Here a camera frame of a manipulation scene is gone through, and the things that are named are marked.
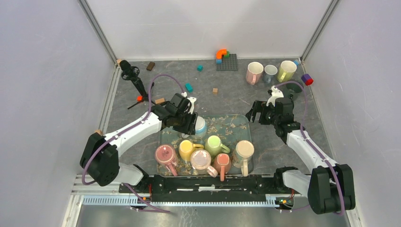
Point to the tan rectangular block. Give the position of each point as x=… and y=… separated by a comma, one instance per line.
x=159, y=101

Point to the light green mug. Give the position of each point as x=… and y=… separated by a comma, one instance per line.
x=214, y=146

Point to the orange curved block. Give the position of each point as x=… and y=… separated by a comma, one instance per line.
x=221, y=53

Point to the light blue mug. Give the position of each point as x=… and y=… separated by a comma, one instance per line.
x=200, y=129

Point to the red-pink mug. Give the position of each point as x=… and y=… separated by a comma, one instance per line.
x=166, y=155

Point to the coral mug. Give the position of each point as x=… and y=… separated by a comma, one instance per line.
x=222, y=163

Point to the purple and red block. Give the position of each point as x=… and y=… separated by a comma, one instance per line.
x=307, y=79

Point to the yellow mug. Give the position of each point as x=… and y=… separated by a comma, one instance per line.
x=186, y=148

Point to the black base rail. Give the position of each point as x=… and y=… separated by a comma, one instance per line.
x=252, y=188

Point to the cream and green mug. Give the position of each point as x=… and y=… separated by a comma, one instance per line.
x=241, y=156

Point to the black microphone tripod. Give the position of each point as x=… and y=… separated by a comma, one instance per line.
x=131, y=73

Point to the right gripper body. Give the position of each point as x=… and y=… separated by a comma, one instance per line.
x=271, y=117

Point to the dark teal mug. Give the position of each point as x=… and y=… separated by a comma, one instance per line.
x=293, y=90

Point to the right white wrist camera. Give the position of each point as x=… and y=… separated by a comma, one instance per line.
x=275, y=93

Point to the brown block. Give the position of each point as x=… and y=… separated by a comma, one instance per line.
x=150, y=66

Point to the teal rectangular block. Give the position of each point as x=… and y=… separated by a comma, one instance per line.
x=189, y=87

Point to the grey lego baseplate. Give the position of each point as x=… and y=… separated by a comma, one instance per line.
x=228, y=63

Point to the blue-grey square mug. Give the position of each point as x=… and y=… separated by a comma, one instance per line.
x=269, y=72

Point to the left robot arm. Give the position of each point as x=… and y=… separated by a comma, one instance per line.
x=101, y=155

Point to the light pink hexagonal mug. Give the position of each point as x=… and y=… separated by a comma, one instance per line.
x=254, y=72

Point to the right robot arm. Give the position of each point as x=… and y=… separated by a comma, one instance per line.
x=330, y=186

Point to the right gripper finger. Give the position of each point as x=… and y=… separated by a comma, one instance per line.
x=251, y=115
x=260, y=108

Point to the pale pink mug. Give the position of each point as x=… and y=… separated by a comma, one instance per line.
x=201, y=163

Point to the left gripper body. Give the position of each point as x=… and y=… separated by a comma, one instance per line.
x=185, y=122

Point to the floral teal tray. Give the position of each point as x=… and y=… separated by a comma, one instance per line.
x=231, y=129

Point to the yellow-green hexagonal mug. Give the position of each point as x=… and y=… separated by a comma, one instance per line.
x=286, y=71

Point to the tan cube at left edge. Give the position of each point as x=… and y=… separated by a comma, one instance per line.
x=98, y=132

